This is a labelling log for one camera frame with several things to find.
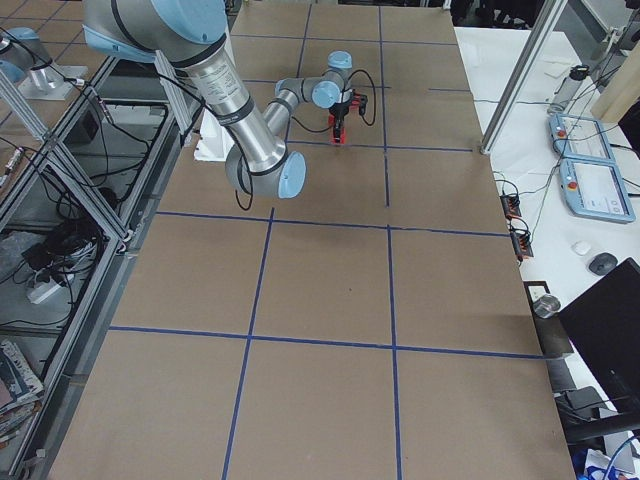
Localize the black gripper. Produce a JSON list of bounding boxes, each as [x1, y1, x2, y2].
[[331, 101, 351, 144]]

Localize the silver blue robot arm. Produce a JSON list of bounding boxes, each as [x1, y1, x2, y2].
[[83, 0, 353, 199], [1, 27, 87, 100]]

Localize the upper orange circuit board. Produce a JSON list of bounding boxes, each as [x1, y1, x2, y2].
[[500, 194, 521, 219]]

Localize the orange circuit board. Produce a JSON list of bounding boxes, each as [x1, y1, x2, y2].
[[509, 228, 534, 261], [500, 194, 521, 219]]

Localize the lower orange circuit board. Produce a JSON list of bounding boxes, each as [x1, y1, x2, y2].
[[509, 228, 534, 261]]

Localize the silver bottle black cap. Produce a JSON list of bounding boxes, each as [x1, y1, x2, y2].
[[547, 64, 590, 114]]

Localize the upper teach pendant tablet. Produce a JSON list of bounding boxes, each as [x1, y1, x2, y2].
[[548, 113, 615, 162]]

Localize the teach pendant tablet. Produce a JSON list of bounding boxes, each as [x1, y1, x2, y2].
[[548, 113, 615, 162], [559, 158, 636, 224]]

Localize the lower teach pendant tablet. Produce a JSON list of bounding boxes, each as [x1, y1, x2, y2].
[[559, 158, 636, 224]]

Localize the small white puck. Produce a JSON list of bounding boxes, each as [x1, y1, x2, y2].
[[571, 241, 591, 256]]

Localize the small metal cup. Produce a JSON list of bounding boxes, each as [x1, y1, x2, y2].
[[532, 293, 561, 319]]

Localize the black computer mouse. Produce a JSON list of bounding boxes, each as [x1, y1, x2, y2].
[[588, 252, 618, 276]]

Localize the black monitor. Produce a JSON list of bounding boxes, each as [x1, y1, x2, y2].
[[559, 258, 639, 413]]

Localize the white power strip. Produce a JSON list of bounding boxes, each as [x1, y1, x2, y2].
[[26, 279, 67, 305]]

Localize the stack of magazines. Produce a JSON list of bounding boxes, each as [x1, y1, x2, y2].
[[1, 339, 44, 448]]

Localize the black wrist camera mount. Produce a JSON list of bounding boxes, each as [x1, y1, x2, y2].
[[351, 92, 368, 117]]

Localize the white pedestal column base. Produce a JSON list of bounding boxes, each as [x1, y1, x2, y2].
[[194, 109, 234, 163]]

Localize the aluminium frame post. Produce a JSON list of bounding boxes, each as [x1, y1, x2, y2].
[[480, 0, 568, 155]]

